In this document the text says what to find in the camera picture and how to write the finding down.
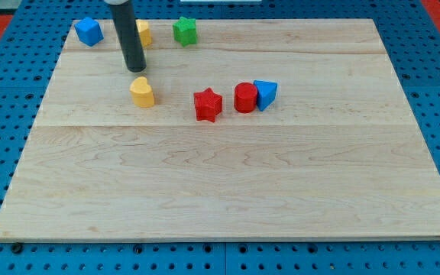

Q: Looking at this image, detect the blue cube block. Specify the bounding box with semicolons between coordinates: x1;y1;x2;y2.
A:
74;17;104;47

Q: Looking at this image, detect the yellow heart block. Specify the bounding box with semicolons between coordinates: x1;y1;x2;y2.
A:
129;76;155;108

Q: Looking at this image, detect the red cylinder block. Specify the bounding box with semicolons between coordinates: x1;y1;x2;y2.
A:
234;82;258;113

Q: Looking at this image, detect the red star block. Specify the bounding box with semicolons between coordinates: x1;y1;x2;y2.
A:
193;87;223;122

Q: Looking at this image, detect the yellow block behind rod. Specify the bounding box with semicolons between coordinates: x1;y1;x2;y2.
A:
136;19;152;47

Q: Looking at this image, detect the wooden board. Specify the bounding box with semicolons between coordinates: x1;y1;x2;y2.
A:
0;19;440;243

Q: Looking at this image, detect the green star block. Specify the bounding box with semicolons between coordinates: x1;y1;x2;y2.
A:
173;17;197;47

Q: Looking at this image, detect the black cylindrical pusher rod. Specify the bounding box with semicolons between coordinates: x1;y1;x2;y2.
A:
105;0;147;73

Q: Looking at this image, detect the blue triangle block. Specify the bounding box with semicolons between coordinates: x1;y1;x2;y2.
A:
254;80;278;112

